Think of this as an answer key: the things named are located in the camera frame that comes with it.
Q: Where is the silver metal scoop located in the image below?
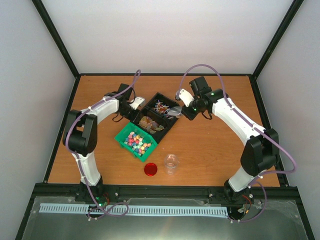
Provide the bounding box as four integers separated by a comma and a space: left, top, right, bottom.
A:
167, 106, 183, 119

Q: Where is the black bin with lollipops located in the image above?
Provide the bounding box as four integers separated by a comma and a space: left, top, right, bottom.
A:
145, 92, 179, 126

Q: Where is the green plastic candy bin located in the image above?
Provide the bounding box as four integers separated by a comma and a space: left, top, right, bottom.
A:
114, 122, 158, 162

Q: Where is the black bin with popsicle candies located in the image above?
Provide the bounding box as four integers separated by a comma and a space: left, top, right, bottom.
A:
133, 108, 172, 144

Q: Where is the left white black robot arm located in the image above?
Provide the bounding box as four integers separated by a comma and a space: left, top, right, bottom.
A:
62, 83, 145, 202

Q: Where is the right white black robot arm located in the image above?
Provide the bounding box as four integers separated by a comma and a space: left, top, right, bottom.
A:
176, 76, 280, 202

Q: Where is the clear plastic jar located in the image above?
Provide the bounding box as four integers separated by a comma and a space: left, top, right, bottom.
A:
164, 154, 180, 175

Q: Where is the red jar lid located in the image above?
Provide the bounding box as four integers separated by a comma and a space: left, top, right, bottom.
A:
143, 162, 158, 177

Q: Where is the metal sheet panel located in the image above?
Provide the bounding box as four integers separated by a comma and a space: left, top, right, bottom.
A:
21, 197, 308, 240

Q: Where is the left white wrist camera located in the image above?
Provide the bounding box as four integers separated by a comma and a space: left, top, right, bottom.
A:
129, 96, 146, 110

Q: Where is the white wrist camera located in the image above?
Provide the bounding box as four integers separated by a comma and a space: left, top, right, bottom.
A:
129, 96, 146, 110
175, 88, 195, 107

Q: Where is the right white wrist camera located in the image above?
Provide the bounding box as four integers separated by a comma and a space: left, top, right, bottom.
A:
175, 88, 195, 107

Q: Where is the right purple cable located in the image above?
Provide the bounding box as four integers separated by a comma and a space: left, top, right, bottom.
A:
174, 63, 298, 223

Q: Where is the light blue slotted cable duct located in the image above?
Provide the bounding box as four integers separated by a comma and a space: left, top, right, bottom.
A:
38, 203, 228, 218

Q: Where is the black aluminium frame rail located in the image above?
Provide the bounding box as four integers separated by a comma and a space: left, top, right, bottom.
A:
31, 183, 301, 205

